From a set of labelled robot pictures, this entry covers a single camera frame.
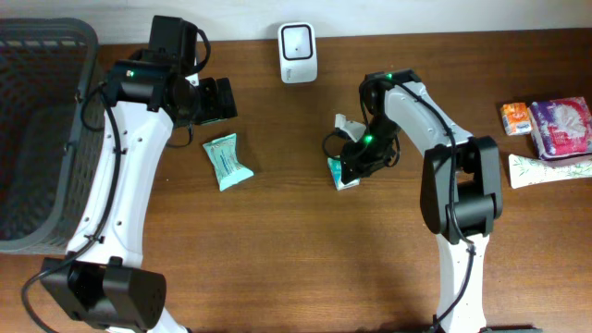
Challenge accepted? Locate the teal Kleenex tissue pack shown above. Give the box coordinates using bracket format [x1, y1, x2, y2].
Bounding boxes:
[327, 158, 360, 191]

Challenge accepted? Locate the mint toilet wipes pack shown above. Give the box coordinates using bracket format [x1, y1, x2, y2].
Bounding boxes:
[203, 133, 254, 191]

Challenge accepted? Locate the orange Kleenex tissue pack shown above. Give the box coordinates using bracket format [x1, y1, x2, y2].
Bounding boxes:
[500, 103, 533, 136]

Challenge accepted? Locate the white tube with tan cap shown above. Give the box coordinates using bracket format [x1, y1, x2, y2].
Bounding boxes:
[508, 154, 591, 189]

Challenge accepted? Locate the red purple tissue pack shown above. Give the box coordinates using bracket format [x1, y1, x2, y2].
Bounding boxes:
[528, 97, 591, 160]

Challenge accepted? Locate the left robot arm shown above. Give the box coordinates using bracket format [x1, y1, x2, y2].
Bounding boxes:
[39, 60, 237, 332]

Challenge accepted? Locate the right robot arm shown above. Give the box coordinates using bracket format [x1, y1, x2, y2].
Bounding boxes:
[337, 69, 503, 332]

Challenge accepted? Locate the white barcode scanner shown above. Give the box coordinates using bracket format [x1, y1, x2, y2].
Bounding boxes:
[277, 22, 318, 84]

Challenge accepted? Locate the grey plastic mesh basket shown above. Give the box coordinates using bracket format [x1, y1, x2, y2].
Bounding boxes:
[1, 18, 105, 254]

